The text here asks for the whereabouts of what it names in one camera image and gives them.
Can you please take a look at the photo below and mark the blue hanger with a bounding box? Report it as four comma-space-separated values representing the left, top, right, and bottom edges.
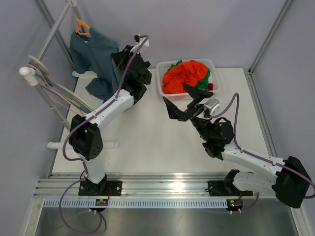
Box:
28, 64, 91, 114

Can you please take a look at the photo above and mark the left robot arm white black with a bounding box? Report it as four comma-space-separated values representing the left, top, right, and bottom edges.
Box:
66, 46, 152, 196

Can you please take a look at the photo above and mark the white t shirt red print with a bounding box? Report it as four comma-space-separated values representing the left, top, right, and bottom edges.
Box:
205, 83, 214, 91

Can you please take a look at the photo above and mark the white slotted cable duct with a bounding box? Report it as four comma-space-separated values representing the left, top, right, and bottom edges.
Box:
43, 198, 227, 208

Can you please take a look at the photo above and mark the orange hanger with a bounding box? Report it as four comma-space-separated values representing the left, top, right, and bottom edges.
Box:
74, 18, 91, 37

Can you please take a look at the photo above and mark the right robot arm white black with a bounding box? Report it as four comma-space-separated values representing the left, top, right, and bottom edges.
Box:
163, 84, 314, 208

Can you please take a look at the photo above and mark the pink wire hanger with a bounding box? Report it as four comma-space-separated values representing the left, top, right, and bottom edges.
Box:
19, 64, 83, 115

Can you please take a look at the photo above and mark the blue grey t shirt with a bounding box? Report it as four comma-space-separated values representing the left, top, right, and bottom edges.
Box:
69, 28, 124, 102

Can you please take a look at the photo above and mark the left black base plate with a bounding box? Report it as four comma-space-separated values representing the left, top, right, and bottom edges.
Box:
78, 180, 123, 197

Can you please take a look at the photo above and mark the white plastic basket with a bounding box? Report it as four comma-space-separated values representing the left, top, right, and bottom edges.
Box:
156, 59, 222, 100

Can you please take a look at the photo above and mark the beige hanger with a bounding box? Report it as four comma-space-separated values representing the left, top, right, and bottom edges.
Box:
27, 55, 94, 113

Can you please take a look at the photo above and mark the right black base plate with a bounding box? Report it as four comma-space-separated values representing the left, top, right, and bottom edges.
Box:
205, 180, 253, 197

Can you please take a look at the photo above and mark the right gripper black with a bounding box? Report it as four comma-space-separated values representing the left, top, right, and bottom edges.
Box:
164, 82, 215, 141

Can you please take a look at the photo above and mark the aluminium mounting rail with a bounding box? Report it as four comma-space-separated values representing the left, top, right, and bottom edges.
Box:
33, 172, 279, 199

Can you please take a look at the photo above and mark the green t shirt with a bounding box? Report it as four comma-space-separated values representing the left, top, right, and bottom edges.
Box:
169, 59, 212, 90

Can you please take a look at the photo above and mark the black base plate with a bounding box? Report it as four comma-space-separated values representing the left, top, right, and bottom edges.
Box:
78, 180, 123, 197
205, 180, 253, 197

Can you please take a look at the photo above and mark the white metal clothes rack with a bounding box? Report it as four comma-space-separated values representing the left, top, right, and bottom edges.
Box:
19, 0, 120, 150

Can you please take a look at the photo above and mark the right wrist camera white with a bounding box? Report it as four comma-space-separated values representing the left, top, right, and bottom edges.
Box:
203, 98, 220, 118

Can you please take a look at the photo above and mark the orange t shirt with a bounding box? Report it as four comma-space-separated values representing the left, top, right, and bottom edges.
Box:
161, 59, 208, 95

